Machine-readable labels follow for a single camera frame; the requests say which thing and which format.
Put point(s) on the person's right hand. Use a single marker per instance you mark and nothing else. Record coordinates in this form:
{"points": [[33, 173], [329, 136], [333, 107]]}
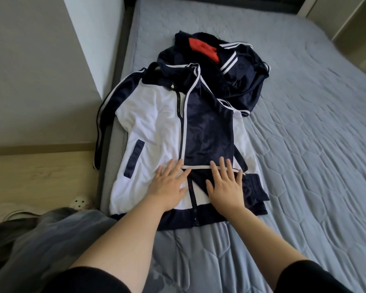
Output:
{"points": [[225, 192]]}

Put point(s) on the person's left hand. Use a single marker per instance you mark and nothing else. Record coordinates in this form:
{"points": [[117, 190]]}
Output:
{"points": [[168, 189]]}

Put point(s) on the white and navy garment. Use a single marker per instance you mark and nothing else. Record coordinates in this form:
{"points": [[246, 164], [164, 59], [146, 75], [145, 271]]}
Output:
{"points": [[152, 131]]}

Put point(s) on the grey quilted bed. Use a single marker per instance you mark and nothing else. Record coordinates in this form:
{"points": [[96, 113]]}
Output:
{"points": [[317, 119]]}

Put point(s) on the red and navy sports jacket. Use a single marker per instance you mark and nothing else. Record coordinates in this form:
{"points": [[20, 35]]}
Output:
{"points": [[244, 76]]}

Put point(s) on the person's left forearm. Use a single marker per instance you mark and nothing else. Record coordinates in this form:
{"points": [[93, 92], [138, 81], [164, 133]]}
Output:
{"points": [[128, 247]]}

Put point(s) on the person's right forearm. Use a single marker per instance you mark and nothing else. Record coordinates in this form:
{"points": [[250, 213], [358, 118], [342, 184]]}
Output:
{"points": [[265, 247]]}

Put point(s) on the dark grey upholstered headboard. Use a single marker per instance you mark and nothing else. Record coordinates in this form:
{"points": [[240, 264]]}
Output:
{"points": [[219, 1]]}

